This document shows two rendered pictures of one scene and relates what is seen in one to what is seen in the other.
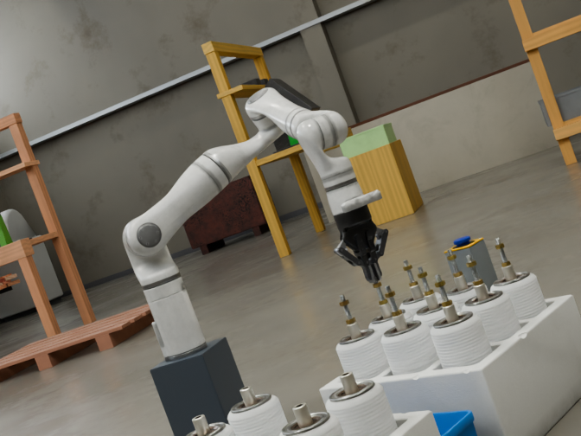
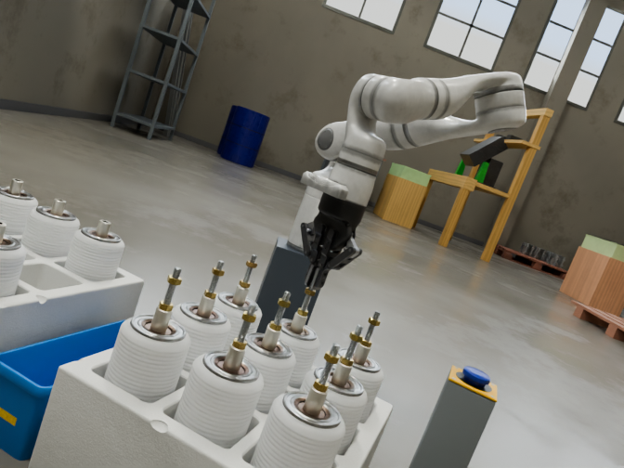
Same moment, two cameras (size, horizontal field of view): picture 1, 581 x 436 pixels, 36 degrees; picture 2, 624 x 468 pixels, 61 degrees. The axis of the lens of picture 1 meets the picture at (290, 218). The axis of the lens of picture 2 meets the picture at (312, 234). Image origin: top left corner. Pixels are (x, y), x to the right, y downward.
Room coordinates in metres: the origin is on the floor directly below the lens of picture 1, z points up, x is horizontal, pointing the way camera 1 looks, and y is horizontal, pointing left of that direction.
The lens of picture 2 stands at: (1.47, -0.90, 0.55)
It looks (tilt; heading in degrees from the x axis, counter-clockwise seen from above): 8 degrees down; 64
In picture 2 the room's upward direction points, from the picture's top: 20 degrees clockwise
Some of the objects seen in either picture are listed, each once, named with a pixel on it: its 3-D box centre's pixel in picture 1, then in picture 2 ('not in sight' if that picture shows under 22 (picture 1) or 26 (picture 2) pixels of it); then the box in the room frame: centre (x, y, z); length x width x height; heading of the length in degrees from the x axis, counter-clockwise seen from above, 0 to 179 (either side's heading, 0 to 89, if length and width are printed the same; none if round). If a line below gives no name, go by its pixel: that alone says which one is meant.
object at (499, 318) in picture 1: (499, 343); (209, 428); (1.71, -0.30, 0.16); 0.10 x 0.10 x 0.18
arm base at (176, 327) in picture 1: (175, 317); (314, 218); (2.05, 0.33, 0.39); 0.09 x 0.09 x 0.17; 70
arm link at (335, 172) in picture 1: (325, 152); (369, 123); (1.87, -0.11, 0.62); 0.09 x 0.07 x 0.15; 107
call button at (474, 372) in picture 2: (462, 242); (474, 378); (2.06, -0.35, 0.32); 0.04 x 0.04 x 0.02
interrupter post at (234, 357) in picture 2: (482, 292); (234, 357); (1.71, -0.30, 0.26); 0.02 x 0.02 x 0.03
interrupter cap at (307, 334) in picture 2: (388, 317); (295, 330); (1.87, -0.12, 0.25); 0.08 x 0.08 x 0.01
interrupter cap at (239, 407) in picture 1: (251, 403); (100, 235); (1.56, 0.18, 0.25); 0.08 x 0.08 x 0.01
